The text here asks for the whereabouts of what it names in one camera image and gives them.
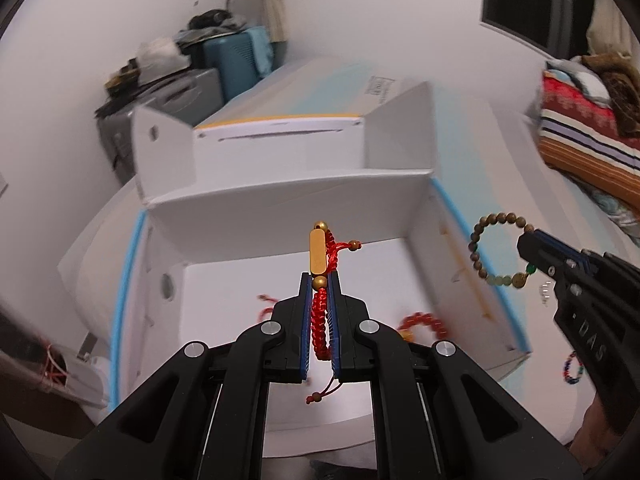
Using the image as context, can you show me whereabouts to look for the large red cord bracelet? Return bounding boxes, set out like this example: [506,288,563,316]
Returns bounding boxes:
[306,220,362,406]

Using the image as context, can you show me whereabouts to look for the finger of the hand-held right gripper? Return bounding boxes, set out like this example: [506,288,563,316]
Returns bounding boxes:
[517,232,581,291]
[530,230,601,273]

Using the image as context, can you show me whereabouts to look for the cream curtain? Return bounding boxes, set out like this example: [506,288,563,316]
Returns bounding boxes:
[262,0,292,44]
[586,0,637,57]

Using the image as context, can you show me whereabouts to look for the striped red and orange pillow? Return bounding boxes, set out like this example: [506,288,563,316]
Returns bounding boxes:
[537,70,640,211]

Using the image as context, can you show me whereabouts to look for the white plastic bag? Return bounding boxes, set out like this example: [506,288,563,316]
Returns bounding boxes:
[137,37,191,87]

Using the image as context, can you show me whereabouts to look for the grey suitcase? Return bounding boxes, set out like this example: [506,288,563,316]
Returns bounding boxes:
[97,67,224,187]

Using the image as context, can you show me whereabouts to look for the dark window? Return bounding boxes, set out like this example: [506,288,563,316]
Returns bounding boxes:
[480,0,597,59]

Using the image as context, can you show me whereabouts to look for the light blue floral pillow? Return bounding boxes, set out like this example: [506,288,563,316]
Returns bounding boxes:
[575,180,640,234]

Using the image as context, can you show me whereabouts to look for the white plastic object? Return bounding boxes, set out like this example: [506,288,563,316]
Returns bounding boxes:
[64,332,112,407]

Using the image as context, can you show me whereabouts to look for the small red cord bracelet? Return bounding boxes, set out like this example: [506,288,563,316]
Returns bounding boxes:
[256,293,279,324]

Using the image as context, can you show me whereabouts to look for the blue and yellow cardboard box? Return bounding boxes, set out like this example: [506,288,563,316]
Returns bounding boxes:
[112,81,531,458]

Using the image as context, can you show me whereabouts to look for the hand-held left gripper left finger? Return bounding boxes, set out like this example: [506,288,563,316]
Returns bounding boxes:
[55,272,313,480]

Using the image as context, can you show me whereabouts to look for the white and teal clothes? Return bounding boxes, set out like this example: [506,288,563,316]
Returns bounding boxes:
[547,57,602,102]

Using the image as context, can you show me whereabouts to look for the multicoloured glass bead bracelet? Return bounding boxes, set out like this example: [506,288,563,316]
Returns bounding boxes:
[562,352,586,386]

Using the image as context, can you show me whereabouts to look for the dark clutter pile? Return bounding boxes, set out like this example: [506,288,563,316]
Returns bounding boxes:
[187,8,242,44]

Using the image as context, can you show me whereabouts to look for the brown fuzzy blanket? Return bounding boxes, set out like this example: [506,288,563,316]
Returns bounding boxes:
[582,52,640,137]

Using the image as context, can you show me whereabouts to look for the person's right forearm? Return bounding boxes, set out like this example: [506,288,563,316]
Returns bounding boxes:
[570,395,619,462]

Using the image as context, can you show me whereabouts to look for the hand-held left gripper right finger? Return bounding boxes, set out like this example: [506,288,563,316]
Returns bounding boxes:
[327,272,583,480]

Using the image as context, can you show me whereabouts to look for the brown wooden bead bracelet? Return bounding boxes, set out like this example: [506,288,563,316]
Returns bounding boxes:
[468,212,539,291]

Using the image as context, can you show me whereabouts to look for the red bead bracelet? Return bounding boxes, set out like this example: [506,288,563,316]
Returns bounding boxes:
[397,312,451,344]

